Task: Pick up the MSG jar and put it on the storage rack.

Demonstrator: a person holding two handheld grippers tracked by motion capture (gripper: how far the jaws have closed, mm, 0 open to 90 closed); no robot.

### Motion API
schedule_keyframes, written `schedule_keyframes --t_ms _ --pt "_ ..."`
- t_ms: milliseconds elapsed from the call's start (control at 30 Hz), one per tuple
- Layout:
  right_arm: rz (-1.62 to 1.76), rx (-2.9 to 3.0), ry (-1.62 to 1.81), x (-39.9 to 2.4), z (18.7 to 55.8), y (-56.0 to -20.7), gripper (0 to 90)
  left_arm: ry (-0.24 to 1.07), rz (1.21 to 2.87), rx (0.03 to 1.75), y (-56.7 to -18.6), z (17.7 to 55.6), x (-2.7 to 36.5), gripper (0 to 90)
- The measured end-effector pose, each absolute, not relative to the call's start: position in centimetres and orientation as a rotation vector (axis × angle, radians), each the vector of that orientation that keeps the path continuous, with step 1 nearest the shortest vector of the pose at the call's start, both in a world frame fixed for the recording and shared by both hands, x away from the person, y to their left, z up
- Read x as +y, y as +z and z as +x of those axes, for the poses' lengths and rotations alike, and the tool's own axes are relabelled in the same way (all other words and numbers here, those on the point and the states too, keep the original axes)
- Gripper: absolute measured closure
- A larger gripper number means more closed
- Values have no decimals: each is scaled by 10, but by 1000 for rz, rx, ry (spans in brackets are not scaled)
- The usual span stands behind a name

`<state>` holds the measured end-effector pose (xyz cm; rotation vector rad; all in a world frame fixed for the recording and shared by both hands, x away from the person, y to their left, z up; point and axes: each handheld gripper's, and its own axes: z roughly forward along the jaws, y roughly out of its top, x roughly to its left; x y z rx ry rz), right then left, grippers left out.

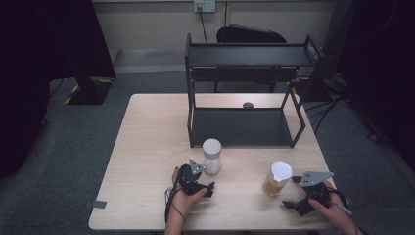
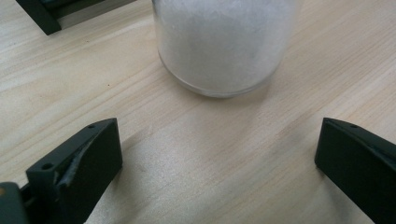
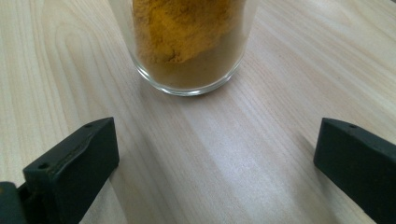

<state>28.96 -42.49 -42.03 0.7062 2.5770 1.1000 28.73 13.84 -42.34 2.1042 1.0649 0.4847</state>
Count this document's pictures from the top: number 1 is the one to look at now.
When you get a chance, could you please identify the dark curtain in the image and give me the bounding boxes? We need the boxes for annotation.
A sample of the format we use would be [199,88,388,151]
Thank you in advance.
[0,0,117,180]
[336,0,415,165]

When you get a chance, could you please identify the white wall outlet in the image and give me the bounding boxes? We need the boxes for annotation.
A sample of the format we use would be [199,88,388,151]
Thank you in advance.
[193,0,217,14]

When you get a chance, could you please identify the black floor cables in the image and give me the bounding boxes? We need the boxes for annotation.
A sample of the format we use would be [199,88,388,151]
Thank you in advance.
[304,72,383,142]

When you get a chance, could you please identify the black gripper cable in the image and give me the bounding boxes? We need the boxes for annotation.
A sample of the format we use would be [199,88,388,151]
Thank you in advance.
[163,185,187,225]
[327,187,354,216]

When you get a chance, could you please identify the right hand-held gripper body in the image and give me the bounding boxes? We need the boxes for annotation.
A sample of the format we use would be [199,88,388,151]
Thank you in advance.
[299,171,335,206]

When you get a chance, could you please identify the person's right hand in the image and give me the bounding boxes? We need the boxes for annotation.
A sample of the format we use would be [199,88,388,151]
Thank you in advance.
[307,180,352,226]

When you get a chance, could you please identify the black stand base yellow tape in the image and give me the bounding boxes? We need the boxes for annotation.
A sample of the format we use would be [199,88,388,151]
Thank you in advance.
[63,76,114,106]

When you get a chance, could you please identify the black metal shelf rack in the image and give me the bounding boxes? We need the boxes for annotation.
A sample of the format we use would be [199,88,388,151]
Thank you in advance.
[184,32,325,150]

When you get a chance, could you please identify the white-lidded jar with orange contents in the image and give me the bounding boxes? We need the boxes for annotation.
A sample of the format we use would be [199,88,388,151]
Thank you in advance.
[262,160,294,198]

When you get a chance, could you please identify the black metal stand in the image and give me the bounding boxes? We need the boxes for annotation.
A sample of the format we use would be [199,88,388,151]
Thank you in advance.
[295,0,346,103]

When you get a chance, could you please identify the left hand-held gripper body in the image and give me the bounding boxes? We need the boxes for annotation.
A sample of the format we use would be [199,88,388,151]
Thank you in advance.
[177,159,210,197]

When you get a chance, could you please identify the black outlet cable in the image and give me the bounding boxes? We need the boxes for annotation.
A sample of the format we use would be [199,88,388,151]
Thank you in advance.
[197,6,209,44]

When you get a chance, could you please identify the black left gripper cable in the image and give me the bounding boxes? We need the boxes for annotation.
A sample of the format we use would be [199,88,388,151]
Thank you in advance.
[163,185,187,225]

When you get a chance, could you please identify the black chair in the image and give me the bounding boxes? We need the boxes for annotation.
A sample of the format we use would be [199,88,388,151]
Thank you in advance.
[213,24,289,94]

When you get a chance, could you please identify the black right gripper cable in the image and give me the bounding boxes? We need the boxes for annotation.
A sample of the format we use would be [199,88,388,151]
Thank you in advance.
[327,187,354,216]

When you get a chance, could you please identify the clear jar with white contents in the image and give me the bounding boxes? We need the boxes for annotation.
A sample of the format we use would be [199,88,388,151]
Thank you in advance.
[202,138,223,176]

